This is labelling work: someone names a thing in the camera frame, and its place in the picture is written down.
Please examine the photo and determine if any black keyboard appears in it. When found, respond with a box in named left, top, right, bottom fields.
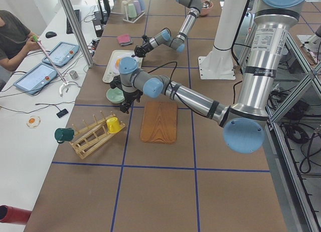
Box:
left=66, top=9, right=82, bottom=35

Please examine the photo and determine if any fried egg toy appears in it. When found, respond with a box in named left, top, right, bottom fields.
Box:
left=27, top=116, right=41, bottom=128

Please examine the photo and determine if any blue plastic cup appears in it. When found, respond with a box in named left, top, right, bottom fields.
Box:
left=138, top=0, right=145, bottom=12

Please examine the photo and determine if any green plastic cup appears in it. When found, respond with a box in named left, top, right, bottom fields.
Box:
left=128, top=3, right=137, bottom=19

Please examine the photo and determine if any purple plastic cup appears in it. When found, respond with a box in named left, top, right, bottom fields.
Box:
left=132, top=0, right=142, bottom=15

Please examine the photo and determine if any blue teach pendant far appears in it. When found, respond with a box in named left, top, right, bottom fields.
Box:
left=48, top=42, right=79, bottom=68

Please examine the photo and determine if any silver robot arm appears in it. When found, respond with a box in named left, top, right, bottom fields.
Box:
left=110, top=0, right=305, bottom=153
left=132, top=0, right=203, bottom=58

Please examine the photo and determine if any small metal cylinder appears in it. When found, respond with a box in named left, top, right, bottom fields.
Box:
left=69, top=70, right=79, bottom=80

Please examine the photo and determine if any white bear tray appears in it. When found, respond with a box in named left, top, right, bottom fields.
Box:
left=102, top=50, right=143, bottom=83

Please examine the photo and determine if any metal spoon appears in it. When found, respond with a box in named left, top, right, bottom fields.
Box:
left=202, top=0, right=211, bottom=9

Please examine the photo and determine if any orange fruit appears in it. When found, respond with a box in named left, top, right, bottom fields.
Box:
left=115, top=58, right=122, bottom=68

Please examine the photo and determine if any black computer mouse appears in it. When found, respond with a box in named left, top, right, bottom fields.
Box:
left=45, top=31, right=57, bottom=39

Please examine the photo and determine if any green bowl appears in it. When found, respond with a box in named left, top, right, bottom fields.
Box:
left=106, top=88, right=125, bottom=104

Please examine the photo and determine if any pink bowl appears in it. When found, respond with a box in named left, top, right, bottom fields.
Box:
left=200, top=1, right=214, bottom=16

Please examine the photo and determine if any red cylinder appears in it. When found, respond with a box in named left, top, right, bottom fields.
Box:
left=1, top=205, right=32, bottom=225

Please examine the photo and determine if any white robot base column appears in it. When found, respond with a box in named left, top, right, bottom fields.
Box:
left=199, top=0, right=248, bottom=80

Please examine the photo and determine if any person in grey shirt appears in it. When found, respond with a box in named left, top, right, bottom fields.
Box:
left=1, top=10, right=40, bottom=72

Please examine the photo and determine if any small black device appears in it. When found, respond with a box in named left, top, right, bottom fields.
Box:
left=56, top=109, right=69, bottom=118

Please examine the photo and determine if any blue teach pendant near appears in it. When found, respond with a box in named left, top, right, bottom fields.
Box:
left=14, top=63, right=57, bottom=95

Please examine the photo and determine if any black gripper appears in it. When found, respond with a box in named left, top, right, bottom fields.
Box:
left=120, top=90, right=140, bottom=114
left=134, top=44, right=151, bottom=58

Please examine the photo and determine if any white wire cup rack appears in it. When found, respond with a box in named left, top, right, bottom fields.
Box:
left=121, top=0, right=145, bottom=24

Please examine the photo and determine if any blue teach pendant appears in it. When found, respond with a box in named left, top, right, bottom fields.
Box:
left=48, top=42, right=79, bottom=68
left=14, top=63, right=57, bottom=95

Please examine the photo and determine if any pink grabber stick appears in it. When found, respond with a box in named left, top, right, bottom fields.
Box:
left=32, top=35, right=81, bottom=97

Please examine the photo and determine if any white plate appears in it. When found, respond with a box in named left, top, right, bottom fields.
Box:
left=111, top=53, right=133, bottom=74

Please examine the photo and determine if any wooden cup drying rack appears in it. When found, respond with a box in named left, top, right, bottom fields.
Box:
left=69, top=111, right=126, bottom=159

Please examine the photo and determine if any cream plastic cup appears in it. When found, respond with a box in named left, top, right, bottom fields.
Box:
left=121, top=0, right=128, bottom=15

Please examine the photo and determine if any yellow mug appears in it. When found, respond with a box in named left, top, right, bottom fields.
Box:
left=106, top=117, right=121, bottom=134

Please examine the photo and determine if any dark green mug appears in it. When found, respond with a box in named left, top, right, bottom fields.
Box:
left=54, top=128, right=75, bottom=144

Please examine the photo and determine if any pink folded cloth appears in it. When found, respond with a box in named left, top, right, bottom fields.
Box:
left=117, top=34, right=132, bottom=47

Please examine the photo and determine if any brown wooden tray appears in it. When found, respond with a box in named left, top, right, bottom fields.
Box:
left=140, top=102, right=178, bottom=144

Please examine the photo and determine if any aluminium frame post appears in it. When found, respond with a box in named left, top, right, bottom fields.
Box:
left=60, top=0, right=93, bottom=68

